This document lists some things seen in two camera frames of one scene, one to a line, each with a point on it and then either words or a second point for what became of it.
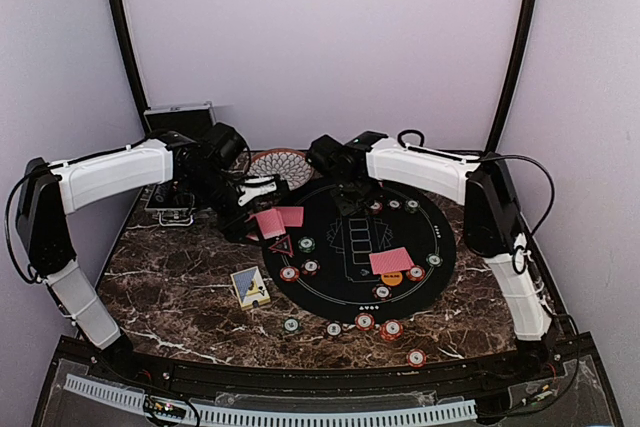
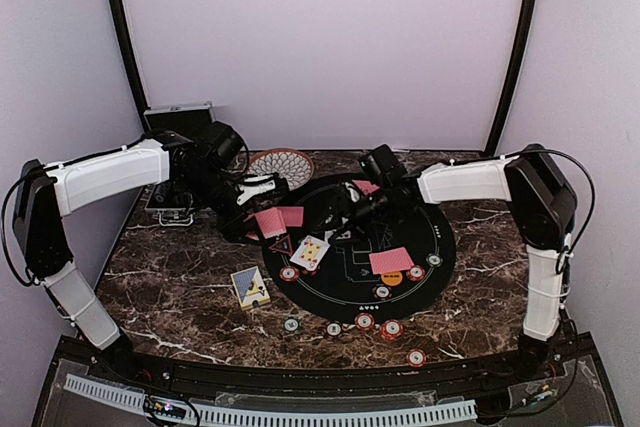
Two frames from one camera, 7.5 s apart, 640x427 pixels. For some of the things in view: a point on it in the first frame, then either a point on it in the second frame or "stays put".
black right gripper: x=349 y=209 → x=359 y=231
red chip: x=416 y=357 stays put
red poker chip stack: x=391 y=330 stays put
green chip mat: x=434 y=260 stays put
